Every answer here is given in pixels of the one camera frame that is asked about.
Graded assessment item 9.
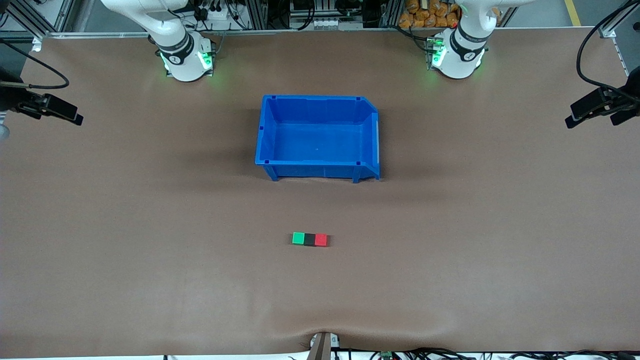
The aluminium table frame rail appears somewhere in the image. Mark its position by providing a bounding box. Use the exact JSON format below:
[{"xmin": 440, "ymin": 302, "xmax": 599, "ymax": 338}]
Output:
[{"xmin": 0, "ymin": 28, "xmax": 516, "ymax": 40}]

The black cable bundle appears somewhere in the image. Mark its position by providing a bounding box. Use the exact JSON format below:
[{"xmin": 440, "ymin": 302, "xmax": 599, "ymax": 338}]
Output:
[{"xmin": 340, "ymin": 347, "xmax": 640, "ymax": 360}]

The white power strip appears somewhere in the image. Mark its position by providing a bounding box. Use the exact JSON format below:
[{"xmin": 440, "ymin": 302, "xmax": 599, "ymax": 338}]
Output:
[{"xmin": 199, "ymin": 4, "xmax": 232, "ymax": 22}]

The metal table edge clamp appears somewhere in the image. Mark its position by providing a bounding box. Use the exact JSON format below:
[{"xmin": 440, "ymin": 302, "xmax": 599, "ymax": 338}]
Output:
[{"xmin": 309, "ymin": 331, "xmax": 342, "ymax": 360}]

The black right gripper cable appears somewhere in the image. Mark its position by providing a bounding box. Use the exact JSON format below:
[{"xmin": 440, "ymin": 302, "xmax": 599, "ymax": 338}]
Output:
[{"xmin": 0, "ymin": 39, "xmax": 70, "ymax": 91}]

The blue plastic storage bin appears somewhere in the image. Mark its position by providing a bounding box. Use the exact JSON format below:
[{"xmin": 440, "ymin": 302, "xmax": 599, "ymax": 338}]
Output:
[{"xmin": 254, "ymin": 94, "xmax": 381, "ymax": 184}]

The orange packaged snacks pile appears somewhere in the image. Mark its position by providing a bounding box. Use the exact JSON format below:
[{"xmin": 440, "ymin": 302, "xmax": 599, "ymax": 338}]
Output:
[{"xmin": 398, "ymin": 0, "xmax": 464, "ymax": 29}]

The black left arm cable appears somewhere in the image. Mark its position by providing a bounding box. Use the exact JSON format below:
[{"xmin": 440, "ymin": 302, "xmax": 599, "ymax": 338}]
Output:
[{"xmin": 576, "ymin": 0, "xmax": 640, "ymax": 93}]

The large table cover mat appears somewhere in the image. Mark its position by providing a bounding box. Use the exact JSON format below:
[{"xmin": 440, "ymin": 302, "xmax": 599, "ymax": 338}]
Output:
[{"xmin": 0, "ymin": 29, "xmax": 640, "ymax": 359}]

